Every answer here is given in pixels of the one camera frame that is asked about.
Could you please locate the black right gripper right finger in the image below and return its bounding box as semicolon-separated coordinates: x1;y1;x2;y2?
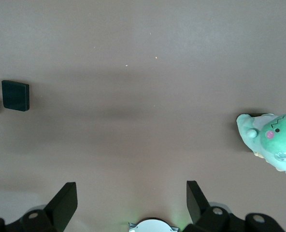
186;180;286;232

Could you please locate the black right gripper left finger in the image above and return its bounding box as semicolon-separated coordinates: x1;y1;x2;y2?
0;182;78;232

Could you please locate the black square block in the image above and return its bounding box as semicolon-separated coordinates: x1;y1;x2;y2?
1;80;30;113

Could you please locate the brown table cover mat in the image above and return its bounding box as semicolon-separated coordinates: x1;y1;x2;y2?
0;0;286;232

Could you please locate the green plush toy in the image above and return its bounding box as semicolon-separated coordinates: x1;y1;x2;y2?
236;113;286;177

